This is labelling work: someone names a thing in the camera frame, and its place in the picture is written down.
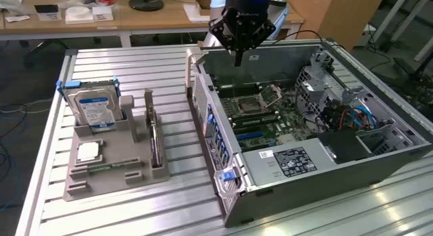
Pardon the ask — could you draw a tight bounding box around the white booklet stack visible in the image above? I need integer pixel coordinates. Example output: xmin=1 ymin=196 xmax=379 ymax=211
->
xmin=182 ymin=3 xmax=212 ymax=24

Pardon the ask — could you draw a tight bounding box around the graphics card with beige bracket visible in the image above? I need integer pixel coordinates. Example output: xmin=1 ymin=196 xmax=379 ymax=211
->
xmin=142 ymin=88 xmax=164 ymax=170

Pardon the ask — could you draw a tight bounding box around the wooden cabinet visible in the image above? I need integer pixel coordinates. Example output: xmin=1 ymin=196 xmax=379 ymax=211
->
xmin=317 ymin=0 xmax=387 ymax=52

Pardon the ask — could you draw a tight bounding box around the grey power supply unit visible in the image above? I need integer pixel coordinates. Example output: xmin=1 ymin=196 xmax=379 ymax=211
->
xmin=241 ymin=138 xmax=339 ymax=186

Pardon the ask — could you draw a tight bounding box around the silver hard disk blue label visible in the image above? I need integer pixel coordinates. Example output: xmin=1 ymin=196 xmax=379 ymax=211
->
xmin=65 ymin=84 xmax=124 ymax=133

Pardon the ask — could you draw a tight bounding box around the green RAM stick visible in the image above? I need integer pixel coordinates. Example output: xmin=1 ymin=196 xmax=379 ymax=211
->
xmin=85 ymin=160 xmax=140 ymax=171

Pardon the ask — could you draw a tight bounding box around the grey printed parts rack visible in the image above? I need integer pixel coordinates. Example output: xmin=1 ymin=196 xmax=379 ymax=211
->
xmin=62 ymin=95 xmax=172 ymax=203

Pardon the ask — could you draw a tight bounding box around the metal disk bay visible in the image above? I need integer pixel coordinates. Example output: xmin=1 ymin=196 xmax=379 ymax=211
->
xmin=293 ymin=65 xmax=342 ymax=115

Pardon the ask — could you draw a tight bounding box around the wooden desk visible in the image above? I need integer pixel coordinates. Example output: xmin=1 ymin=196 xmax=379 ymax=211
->
xmin=0 ymin=0 xmax=306 ymax=48

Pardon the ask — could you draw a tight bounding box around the silver CPU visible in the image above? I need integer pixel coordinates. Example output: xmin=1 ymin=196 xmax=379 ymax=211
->
xmin=76 ymin=142 xmax=102 ymax=164

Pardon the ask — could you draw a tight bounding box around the green motherboard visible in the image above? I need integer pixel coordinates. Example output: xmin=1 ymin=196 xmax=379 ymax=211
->
xmin=216 ymin=80 xmax=322 ymax=149

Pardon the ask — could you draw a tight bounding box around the black cable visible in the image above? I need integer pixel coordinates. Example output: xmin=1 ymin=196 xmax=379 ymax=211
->
xmin=269 ymin=29 xmax=326 ymax=44

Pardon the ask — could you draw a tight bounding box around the blue wire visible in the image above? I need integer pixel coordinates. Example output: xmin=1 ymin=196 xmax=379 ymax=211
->
xmin=350 ymin=106 xmax=378 ymax=130

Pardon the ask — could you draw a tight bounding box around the blue expansion slot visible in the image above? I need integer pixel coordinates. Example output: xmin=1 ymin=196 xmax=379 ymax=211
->
xmin=236 ymin=131 xmax=265 ymax=141

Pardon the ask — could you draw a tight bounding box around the installed dark RAM stick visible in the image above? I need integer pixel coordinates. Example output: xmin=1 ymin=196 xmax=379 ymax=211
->
xmin=232 ymin=117 xmax=277 ymax=127
xmin=229 ymin=113 xmax=277 ymax=120

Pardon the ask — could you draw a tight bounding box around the metal socket cover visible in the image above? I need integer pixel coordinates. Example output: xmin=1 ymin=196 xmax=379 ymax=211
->
xmin=257 ymin=84 xmax=284 ymax=105

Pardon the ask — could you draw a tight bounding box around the CPU socket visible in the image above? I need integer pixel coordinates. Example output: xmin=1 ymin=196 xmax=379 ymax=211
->
xmin=236 ymin=94 xmax=269 ymax=115

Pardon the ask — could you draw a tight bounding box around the white paper tag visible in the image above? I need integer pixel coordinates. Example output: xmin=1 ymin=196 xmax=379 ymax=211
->
xmin=4 ymin=15 xmax=32 ymax=23

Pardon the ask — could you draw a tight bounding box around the black round lamp base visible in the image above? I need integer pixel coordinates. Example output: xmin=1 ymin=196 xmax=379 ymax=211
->
xmin=128 ymin=0 xmax=165 ymax=12

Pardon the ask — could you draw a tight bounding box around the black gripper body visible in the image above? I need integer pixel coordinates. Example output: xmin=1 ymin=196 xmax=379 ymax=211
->
xmin=222 ymin=0 xmax=272 ymax=51

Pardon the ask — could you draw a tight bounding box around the grey open PC case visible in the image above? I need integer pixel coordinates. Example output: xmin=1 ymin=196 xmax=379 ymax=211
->
xmin=185 ymin=38 xmax=433 ymax=228

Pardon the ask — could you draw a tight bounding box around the white box with black lid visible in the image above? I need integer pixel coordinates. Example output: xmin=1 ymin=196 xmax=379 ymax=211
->
xmin=33 ymin=4 xmax=64 ymax=22

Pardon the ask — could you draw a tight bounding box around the orange wire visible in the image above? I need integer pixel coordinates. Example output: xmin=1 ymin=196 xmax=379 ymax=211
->
xmin=338 ymin=105 xmax=357 ymax=130

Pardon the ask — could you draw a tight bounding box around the plain white box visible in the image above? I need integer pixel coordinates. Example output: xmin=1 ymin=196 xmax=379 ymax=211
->
xmin=92 ymin=6 xmax=114 ymax=22

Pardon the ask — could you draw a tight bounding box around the white box with round bowl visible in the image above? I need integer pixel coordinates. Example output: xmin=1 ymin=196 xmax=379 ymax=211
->
xmin=64 ymin=6 xmax=96 ymax=25

